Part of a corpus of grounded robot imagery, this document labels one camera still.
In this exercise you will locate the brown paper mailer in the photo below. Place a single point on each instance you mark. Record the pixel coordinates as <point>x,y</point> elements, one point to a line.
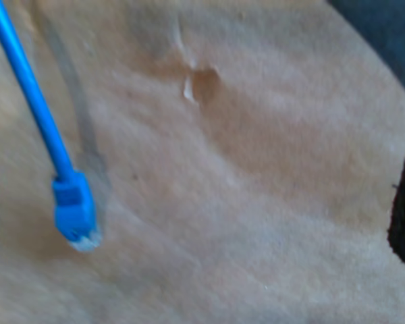
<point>222,202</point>

